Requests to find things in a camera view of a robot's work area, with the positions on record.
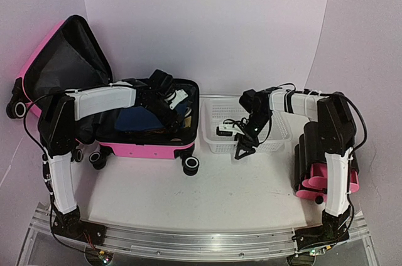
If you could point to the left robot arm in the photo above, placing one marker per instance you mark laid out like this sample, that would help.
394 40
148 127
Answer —
159 94

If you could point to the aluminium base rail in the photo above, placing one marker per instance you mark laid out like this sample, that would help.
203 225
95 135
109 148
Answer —
205 247

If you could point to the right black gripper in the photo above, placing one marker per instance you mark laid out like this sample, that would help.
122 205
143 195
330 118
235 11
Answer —
242 144

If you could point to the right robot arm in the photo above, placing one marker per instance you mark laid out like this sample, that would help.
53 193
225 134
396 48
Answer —
336 130

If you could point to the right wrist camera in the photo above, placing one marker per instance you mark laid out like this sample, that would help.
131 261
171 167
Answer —
228 129

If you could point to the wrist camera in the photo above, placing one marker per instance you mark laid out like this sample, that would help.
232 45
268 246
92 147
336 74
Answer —
228 129
179 96

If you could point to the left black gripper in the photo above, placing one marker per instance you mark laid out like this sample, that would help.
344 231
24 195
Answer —
173 123

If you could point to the black and pink drawer organizer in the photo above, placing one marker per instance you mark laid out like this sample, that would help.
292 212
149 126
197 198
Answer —
310 170

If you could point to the blue cloth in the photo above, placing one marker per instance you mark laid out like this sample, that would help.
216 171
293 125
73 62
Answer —
140 119

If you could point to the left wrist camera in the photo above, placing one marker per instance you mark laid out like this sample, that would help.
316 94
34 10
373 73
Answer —
179 96

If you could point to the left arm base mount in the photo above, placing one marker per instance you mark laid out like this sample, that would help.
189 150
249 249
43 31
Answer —
72 227

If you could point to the white perforated plastic basket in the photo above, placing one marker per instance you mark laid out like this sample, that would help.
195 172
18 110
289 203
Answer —
218 109

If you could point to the pink hard-shell suitcase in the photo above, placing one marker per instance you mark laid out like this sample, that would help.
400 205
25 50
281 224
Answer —
70 58

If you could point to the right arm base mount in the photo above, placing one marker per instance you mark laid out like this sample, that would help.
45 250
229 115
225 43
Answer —
315 237

